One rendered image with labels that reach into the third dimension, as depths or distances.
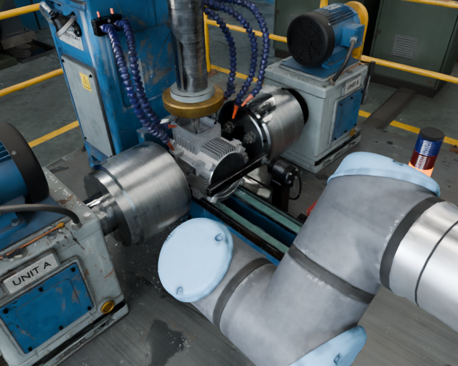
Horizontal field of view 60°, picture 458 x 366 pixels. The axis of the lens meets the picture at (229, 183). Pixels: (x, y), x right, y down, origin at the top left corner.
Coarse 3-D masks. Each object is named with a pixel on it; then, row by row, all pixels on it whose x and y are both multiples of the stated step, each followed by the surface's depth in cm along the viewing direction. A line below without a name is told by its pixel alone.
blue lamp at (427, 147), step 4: (420, 136) 100; (420, 140) 101; (424, 140) 100; (428, 140) 99; (440, 140) 102; (416, 144) 103; (420, 144) 101; (424, 144) 100; (428, 144) 99; (432, 144) 99; (436, 144) 99; (440, 144) 99; (416, 148) 103; (420, 148) 101; (424, 148) 100; (428, 148) 100; (432, 148) 100; (436, 148) 100; (440, 148) 101; (420, 152) 102; (424, 152) 101; (428, 152) 101; (432, 152) 100; (436, 152) 101
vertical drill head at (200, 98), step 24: (168, 0) 97; (192, 0) 96; (192, 24) 99; (192, 48) 102; (192, 72) 106; (168, 96) 114; (192, 96) 109; (216, 96) 113; (192, 120) 112; (216, 120) 119
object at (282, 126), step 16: (256, 96) 130; (272, 96) 131; (288, 96) 133; (224, 112) 135; (240, 112) 129; (256, 112) 125; (272, 112) 127; (288, 112) 130; (224, 128) 133; (240, 128) 132; (256, 128) 127; (272, 128) 126; (288, 128) 130; (256, 144) 130; (272, 144) 127; (288, 144) 134
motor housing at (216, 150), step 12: (204, 144) 119; (216, 144) 118; (228, 144) 118; (180, 156) 121; (192, 156) 120; (204, 156) 118; (216, 156) 115; (228, 156) 130; (240, 156) 124; (204, 168) 117; (216, 168) 134; (228, 168) 131; (192, 180) 120; (204, 180) 115; (216, 180) 131; (240, 180) 128; (204, 192) 118; (228, 192) 127
